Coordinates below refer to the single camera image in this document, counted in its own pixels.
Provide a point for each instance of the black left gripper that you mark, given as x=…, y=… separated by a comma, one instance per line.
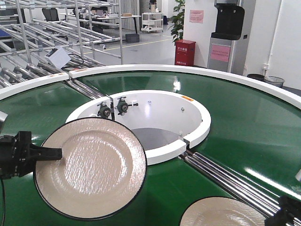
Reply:
x=14, y=158

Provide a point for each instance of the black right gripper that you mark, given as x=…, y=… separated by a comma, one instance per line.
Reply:
x=289, y=210

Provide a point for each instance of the glossy cream plate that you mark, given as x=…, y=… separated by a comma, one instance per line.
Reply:
x=101, y=172
x=221, y=211

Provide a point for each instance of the white shelf cart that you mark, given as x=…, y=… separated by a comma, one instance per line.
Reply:
x=152, y=22

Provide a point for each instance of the steel conveyor rollers right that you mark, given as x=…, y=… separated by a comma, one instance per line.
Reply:
x=248, y=193

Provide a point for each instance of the white control box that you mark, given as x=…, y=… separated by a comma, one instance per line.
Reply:
x=58, y=57

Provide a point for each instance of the steel roller rack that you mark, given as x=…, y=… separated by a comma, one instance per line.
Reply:
x=41, y=35

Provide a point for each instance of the white outer conveyor rim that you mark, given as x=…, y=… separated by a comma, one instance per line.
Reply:
x=280, y=93

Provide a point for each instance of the red fire extinguisher box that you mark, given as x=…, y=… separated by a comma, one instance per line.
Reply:
x=185, y=52

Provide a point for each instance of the green potted plant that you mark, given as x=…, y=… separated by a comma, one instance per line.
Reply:
x=178, y=20

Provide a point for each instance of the wire mesh waste bin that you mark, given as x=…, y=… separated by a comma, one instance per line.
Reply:
x=276, y=81

